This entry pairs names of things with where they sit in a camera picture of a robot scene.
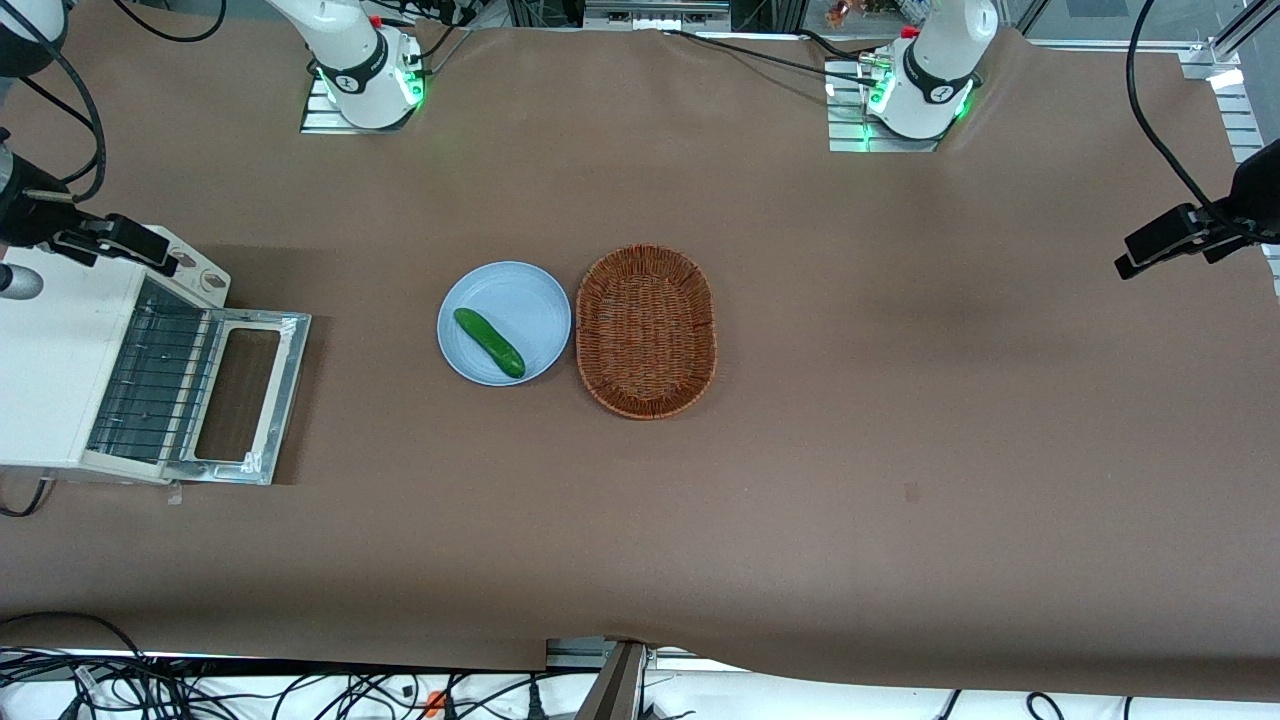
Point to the aluminium arm base plate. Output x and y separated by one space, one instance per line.
845 132
313 121

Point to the round oven control knob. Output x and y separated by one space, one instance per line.
213 281
188 258

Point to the aluminium corner frame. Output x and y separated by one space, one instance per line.
1235 90

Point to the green cucumber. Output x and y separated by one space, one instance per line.
490 343

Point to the light blue round plate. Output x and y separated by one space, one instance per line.
520 300

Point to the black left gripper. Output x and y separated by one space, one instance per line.
1252 196

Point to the grey cylindrical wrist attachment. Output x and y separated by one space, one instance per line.
18 282

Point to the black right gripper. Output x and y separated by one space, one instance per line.
22 215

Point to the white toaster oven body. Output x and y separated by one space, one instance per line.
40 370

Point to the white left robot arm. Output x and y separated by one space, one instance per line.
935 80

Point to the aluminium profile strut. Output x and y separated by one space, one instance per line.
615 685

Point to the white glass oven door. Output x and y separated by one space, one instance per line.
288 400

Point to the brown oval wicker basket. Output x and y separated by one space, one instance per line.
646 332

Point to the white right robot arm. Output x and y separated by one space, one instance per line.
355 60

